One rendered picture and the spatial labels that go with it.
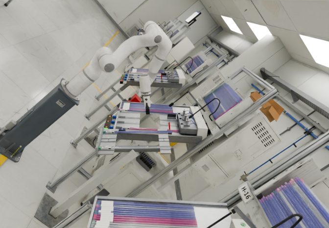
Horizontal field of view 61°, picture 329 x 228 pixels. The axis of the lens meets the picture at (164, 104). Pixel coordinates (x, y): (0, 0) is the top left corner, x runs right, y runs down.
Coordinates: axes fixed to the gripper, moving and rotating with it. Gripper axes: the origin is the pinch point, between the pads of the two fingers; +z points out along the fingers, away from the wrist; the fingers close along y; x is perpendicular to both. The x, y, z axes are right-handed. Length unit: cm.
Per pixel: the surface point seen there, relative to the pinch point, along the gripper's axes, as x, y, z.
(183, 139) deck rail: -26.9, -20.9, 17.8
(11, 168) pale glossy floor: 104, -35, 22
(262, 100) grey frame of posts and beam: -88, -25, -11
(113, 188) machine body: 34, -21, 59
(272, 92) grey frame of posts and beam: -96, -25, -17
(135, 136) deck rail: 10.4, -20.9, 11.4
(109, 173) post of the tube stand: 30, -47, 26
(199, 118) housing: -44.4, 1.2, 11.2
